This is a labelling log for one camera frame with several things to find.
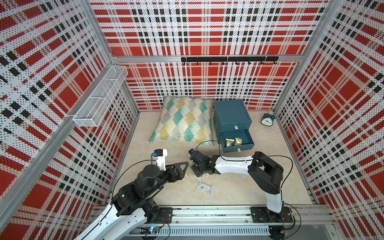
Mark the white cookie packet bottom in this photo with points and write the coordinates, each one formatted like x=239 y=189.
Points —
x=204 y=187

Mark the black wall hook rail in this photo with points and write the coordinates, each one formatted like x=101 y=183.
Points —
x=260 y=59

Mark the teal alarm clock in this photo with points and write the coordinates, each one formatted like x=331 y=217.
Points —
x=268 y=119

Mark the yellow cookie packet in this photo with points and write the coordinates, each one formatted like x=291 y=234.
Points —
x=229 y=142
x=238 y=141

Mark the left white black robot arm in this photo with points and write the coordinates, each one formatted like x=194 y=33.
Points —
x=133 y=205

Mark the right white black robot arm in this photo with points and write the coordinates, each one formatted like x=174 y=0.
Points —
x=267 y=174

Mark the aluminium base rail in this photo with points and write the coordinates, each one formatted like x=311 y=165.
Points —
x=308 y=222

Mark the white wire mesh basket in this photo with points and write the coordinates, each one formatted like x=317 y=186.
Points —
x=92 y=112

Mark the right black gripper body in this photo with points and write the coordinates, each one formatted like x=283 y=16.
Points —
x=197 y=170

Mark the patterned green yellow pillow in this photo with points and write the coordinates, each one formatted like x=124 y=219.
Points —
x=185 y=119

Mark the teal three-drawer cabinet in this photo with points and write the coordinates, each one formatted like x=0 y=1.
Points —
x=232 y=120

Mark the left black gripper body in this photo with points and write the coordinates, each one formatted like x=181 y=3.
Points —
x=172 y=177

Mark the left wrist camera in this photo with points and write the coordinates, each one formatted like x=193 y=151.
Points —
x=159 y=156

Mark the white cookie packet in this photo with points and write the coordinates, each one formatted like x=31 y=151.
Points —
x=200 y=178
x=204 y=187

